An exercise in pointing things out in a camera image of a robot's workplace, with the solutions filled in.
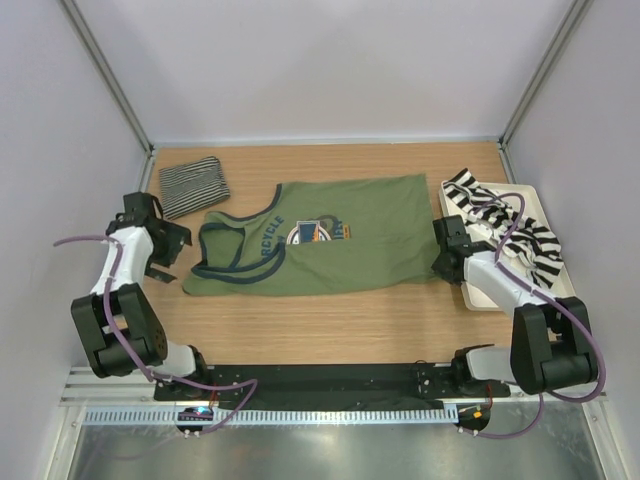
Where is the thin-striped black white tank top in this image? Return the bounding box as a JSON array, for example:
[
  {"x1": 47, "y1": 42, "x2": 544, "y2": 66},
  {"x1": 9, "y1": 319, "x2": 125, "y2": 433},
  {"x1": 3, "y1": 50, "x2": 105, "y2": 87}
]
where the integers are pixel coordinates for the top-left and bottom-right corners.
[{"x1": 159, "y1": 156, "x2": 231, "y2": 220}]

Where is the green tank top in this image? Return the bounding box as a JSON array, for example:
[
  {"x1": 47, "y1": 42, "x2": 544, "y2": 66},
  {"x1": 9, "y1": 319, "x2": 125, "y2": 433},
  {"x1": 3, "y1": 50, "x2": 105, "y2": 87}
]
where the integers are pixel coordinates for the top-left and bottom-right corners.
[{"x1": 182, "y1": 173, "x2": 439, "y2": 296}]

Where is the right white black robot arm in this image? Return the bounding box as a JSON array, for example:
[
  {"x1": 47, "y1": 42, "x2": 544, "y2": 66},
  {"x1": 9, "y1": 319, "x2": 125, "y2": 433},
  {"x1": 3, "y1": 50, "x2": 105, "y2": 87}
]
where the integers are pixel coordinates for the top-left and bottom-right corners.
[{"x1": 432, "y1": 215, "x2": 605, "y2": 396}]

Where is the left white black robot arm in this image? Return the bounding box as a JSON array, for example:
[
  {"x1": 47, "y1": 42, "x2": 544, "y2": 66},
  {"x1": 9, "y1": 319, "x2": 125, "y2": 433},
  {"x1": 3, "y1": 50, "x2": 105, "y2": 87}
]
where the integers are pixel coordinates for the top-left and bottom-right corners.
[{"x1": 56, "y1": 192, "x2": 212, "y2": 400}]

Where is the wide-striped black white tank top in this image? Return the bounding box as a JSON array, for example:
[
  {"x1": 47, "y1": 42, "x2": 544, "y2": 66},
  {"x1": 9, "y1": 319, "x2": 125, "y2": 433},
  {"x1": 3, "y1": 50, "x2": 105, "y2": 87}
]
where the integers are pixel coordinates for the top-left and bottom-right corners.
[{"x1": 445, "y1": 169, "x2": 564, "y2": 289}]

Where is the white plastic tray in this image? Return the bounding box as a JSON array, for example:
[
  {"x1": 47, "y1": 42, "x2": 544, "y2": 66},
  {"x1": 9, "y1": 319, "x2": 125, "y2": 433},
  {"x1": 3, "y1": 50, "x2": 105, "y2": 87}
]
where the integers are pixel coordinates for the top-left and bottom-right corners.
[{"x1": 439, "y1": 181, "x2": 575, "y2": 312}]

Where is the aluminium frame rail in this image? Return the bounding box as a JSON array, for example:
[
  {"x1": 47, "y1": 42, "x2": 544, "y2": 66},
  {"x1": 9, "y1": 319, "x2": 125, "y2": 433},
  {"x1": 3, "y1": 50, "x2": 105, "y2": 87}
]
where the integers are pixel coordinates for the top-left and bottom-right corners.
[{"x1": 59, "y1": 359, "x2": 610, "y2": 409}]

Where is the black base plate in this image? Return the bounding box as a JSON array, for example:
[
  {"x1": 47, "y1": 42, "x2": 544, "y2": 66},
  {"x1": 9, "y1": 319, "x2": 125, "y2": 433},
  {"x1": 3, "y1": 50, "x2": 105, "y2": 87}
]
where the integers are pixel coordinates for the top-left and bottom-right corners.
[{"x1": 152, "y1": 362, "x2": 512, "y2": 402}]

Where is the left aluminium corner post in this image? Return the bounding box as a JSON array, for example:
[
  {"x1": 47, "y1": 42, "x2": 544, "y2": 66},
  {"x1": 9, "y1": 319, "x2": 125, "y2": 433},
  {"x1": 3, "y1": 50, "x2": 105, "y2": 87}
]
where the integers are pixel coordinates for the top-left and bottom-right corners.
[{"x1": 58, "y1": 0, "x2": 155, "y2": 156}]

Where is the aluminium corner post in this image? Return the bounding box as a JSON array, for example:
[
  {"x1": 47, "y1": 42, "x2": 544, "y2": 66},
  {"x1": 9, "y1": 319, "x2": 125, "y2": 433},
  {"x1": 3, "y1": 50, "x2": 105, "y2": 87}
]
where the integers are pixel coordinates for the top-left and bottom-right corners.
[
  {"x1": 499, "y1": 0, "x2": 594, "y2": 152},
  {"x1": 58, "y1": 0, "x2": 155, "y2": 156}
]

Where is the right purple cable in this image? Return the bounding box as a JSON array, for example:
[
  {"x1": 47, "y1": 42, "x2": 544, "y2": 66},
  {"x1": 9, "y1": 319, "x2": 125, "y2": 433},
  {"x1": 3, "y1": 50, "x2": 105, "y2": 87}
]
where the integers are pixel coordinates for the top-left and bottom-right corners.
[{"x1": 469, "y1": 192, "x2": 609, "y2": 440}]

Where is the slotted cable duct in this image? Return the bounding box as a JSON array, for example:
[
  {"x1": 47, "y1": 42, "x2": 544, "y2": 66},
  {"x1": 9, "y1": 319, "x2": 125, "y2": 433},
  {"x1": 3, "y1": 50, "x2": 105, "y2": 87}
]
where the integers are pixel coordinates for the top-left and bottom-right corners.
[{"x1": 83, "y1": 404, "x2": 458, "y2": 427}]

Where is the right aluminium corner post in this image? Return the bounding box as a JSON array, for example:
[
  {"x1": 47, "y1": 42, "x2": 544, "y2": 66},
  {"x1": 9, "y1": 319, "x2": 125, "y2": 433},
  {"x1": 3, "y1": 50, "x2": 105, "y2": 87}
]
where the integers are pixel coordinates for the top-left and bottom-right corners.
[{"x1": 499, "y1": 0, "x2": 594, "y2": 152}]

